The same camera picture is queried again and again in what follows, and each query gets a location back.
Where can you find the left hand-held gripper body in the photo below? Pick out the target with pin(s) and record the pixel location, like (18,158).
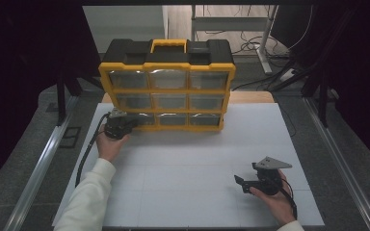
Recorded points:
(116,125)

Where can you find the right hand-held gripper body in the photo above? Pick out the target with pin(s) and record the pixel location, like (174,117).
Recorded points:
(268,176)

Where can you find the yellow black drawer organizer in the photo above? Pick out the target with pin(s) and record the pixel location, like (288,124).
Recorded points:
(170,86)

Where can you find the person's left hand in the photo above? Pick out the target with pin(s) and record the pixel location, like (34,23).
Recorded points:
(109,147)

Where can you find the person's right hand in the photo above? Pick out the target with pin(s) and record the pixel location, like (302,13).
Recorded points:
(277,205)

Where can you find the black metal stand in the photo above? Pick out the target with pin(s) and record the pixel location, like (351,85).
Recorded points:
(61,99)
(322,96)

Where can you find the white power strip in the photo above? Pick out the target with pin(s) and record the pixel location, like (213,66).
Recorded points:
(287,74)

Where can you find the aluminium rail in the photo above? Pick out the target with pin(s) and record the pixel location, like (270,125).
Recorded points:
(38,170)
(343,166)

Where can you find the white metal desk frame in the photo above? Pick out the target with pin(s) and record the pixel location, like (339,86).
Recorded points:
(231,24)

